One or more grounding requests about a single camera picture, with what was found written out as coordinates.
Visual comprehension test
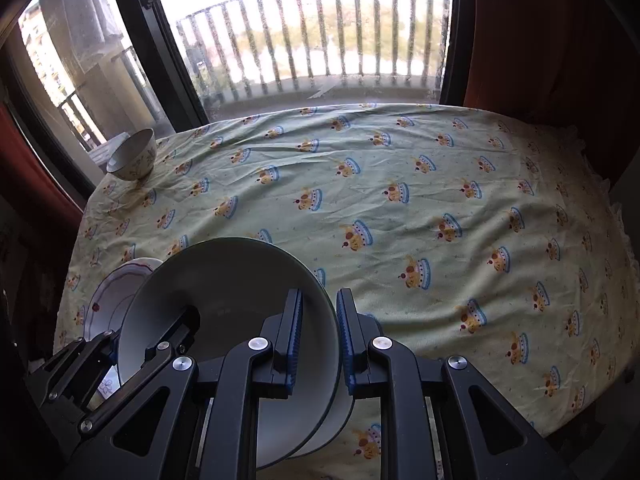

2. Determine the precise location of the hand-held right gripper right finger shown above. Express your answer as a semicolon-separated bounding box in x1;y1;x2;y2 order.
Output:
336;287;576;480

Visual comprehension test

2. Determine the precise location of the yellow printed tablecloth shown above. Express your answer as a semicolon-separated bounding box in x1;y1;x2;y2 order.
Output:
52;102;640;480

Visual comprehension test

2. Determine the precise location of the red curtain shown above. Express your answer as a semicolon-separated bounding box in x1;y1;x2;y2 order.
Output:
462;0;640;186
0;105;91;241

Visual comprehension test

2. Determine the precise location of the black window frame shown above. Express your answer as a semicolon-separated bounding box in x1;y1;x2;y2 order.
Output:
102;0;211;133

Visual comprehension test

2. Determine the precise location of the cream floral bowl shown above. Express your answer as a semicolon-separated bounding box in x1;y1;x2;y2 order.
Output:
116;236;357;471
106;128;157;182

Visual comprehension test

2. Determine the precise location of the balcony railing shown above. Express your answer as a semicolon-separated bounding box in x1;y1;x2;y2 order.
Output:
175;0;453;106

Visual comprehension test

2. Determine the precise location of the white sheer curtain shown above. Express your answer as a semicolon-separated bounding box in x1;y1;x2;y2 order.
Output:
37;0;126;66

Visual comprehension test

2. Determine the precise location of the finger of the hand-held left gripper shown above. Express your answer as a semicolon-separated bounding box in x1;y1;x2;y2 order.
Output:
77;305;202;436
42;329;123;406

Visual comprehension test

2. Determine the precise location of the white plate with red pattern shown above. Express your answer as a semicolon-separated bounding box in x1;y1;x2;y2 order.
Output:
82;257;166;401

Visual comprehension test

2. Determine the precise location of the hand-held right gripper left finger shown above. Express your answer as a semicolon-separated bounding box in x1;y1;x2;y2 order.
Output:
62;287;304;480

